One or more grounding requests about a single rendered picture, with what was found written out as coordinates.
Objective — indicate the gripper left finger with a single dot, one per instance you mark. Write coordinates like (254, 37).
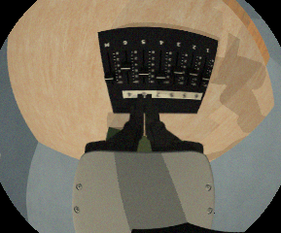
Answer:
(130, 135)

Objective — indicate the black lighting desk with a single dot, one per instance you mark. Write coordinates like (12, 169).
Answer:
(156, 53)

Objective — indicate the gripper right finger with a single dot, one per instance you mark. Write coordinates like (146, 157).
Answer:
(160, 138)

